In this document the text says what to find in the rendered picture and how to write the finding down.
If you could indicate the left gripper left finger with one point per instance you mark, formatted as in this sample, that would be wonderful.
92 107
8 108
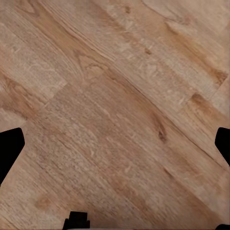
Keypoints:
11 144

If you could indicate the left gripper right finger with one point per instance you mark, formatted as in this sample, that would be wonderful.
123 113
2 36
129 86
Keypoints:
222 142

